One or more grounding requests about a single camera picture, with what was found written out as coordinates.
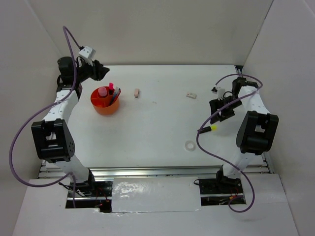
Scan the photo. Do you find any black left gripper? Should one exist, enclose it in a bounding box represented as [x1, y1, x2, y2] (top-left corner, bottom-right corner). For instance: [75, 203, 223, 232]
[74, 59, 110, 83]

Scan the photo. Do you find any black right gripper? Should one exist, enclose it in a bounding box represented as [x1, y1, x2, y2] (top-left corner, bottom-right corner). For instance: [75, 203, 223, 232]
[209, 95, 243, 124]

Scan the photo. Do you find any pink highlighter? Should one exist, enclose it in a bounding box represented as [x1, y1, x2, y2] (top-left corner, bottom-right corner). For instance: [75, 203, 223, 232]
[109, 83, 115, 95]

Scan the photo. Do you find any red pen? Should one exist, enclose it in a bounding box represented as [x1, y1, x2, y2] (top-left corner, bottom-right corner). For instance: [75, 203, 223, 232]
[111, 87, 119, 104]

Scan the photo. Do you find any blue patterned pen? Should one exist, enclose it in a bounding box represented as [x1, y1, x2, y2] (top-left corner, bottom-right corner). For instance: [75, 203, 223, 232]
[111, 88, 121, 105]

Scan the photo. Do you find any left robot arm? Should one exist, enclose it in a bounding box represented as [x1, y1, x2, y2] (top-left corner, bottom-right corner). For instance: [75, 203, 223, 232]
[31, 56, 109, 196]

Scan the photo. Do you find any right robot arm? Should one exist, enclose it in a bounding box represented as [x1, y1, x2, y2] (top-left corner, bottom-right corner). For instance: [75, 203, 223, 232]
[209, 77, 279, 193]

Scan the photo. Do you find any small white eraser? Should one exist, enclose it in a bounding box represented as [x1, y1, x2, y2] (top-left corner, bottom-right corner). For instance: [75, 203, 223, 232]
[186, 92, 197, 99]

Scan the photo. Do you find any yellow highlighter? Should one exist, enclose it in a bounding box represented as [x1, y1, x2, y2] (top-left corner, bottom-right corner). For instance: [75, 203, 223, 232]
[197, 125, 217, 134]

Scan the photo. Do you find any orange round organizer container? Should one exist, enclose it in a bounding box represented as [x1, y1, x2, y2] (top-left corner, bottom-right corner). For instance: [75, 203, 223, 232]
[90, 86, 120, 116]

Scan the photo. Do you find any pink eraser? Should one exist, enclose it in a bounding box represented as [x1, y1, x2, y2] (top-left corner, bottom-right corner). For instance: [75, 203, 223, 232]
[134, 88, 140, 99]

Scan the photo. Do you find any clear tape roll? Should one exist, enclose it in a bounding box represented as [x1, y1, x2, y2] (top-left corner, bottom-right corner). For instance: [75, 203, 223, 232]
[185, 141, 196, 151]

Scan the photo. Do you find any white foil cover sheet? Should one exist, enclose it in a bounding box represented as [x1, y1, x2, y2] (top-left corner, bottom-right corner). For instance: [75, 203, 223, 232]
[112, 177, 201, 213]

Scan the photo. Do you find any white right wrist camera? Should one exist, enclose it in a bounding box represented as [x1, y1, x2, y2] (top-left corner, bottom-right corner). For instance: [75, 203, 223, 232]
[211, 87, 226, 100]

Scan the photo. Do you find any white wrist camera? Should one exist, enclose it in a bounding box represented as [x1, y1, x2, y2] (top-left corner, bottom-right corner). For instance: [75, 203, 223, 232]
[78, 46, 96, 60]
[211, 87, 226, 100]

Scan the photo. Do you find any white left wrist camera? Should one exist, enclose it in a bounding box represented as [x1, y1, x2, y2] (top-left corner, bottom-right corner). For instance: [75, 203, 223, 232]
[78, 46, 96, 60]

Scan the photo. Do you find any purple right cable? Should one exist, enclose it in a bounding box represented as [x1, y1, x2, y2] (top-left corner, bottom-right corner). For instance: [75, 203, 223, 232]
[196, 73, 264, 212]

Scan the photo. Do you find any purple cable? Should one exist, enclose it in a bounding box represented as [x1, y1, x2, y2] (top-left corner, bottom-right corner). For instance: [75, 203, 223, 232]
[196, 73, 264, 212]
[8, 25, 87, 208]

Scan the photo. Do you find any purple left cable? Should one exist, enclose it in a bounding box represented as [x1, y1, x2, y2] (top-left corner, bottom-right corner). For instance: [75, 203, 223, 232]
[8, 25, 87, 208]

